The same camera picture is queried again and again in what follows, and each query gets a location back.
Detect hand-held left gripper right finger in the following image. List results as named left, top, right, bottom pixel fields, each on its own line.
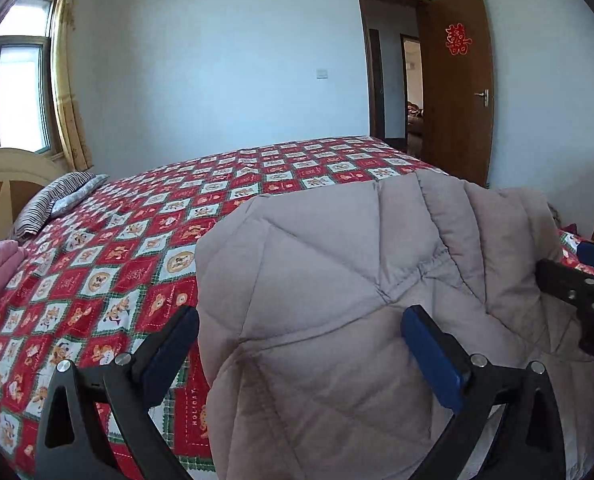
left=400, top=304, right=568, bottom=480

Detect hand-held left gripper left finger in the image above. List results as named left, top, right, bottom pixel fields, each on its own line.
left=34, top=305, right=200, bottom=480

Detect beige puffer jacket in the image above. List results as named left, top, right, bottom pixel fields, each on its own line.
left=194, top=170, right=594, bottom=480

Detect red printed bedspread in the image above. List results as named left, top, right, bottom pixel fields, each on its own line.
left=0, top=135, right=594, bottom=480

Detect brown wooden door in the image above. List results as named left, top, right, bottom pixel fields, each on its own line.
left=417, top=0, right=495, bottom=188

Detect striped pillow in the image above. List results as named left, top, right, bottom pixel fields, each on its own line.
left=9, top=171, right=110, bottom=241

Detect red paper door decoration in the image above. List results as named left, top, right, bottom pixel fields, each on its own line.
left=444, top=22, right=470, bottom=56

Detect dark hallway door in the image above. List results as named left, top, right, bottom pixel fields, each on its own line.
left=368, top=27, right=386, bottom=139

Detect yellow curtain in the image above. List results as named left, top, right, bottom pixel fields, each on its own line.
left=51, top=0, right=95, bottom=172

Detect window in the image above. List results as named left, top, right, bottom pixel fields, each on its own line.
left=0, top=0, right=60, bottom=156

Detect brown door frame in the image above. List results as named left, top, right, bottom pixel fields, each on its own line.
left=355, top=0, right=433, bottom=153

